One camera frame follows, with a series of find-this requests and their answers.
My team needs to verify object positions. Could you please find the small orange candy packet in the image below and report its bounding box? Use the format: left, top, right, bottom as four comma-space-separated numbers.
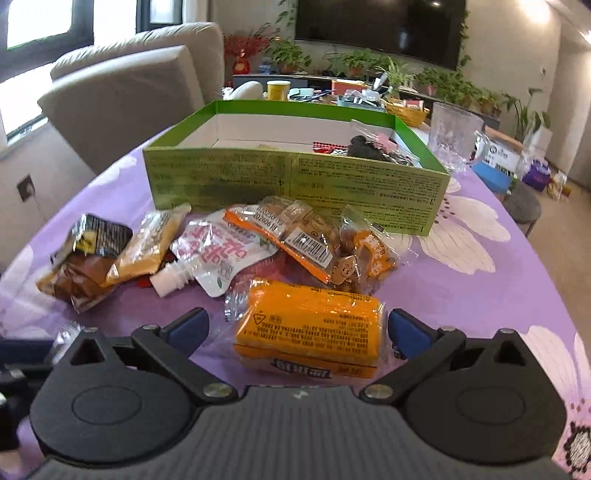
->
331, 205, 418, 295

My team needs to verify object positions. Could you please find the red flower decoration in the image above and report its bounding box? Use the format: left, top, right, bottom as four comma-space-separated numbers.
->
223, 23, 274, 75

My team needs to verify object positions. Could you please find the tall white potted plant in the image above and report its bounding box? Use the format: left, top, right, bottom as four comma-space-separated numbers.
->
502, 87, 551, 145

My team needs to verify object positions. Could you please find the red snack packet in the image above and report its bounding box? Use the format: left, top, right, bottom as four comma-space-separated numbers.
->
312, 142, 348, 156

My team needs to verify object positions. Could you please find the clear orange biscuit packet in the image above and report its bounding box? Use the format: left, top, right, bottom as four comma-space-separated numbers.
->
223, 196, 341, 284

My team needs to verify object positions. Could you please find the orange box on table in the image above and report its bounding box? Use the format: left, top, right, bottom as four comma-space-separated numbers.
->
332, 78, 367, 96

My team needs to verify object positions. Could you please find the white pink drink pouch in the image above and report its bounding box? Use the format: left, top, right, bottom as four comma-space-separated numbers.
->
150, 210, 277, 298

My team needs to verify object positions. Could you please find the purple floral tablecloth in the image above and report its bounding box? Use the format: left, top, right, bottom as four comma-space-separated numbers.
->
1, 150, 590, 479

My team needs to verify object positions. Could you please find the black brown snack packet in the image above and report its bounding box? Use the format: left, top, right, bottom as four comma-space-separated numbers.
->
36, 213, 133, 313

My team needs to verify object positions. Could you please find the yellow wicker basket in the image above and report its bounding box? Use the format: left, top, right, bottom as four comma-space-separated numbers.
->
383, 99, 430, 127

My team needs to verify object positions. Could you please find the clear glass mug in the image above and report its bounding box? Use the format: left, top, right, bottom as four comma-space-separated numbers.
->
428, 102, 491, 173

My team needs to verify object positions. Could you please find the yellow-brown snack packet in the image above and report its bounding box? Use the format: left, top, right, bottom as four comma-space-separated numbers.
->
102, 204, 191, 287

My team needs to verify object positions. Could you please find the orange snack bar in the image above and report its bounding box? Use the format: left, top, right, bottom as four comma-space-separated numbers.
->
225, 278, 386, 379

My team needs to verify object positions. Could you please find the white cardboard box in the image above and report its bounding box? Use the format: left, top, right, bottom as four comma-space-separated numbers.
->
483, 139, 520, 176

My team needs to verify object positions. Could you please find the yellow tin can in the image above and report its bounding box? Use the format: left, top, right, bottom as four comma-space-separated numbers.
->
266, 80, 290, 101

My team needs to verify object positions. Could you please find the green cardboard box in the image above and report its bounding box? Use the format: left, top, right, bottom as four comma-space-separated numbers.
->
143, 100, 450, 236

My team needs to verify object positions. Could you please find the black wall television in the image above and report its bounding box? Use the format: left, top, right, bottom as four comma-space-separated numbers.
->
295, 0, 466, 69

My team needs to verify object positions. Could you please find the beige sofa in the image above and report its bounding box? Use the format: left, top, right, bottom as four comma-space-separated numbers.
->
38, 22, 225, 174

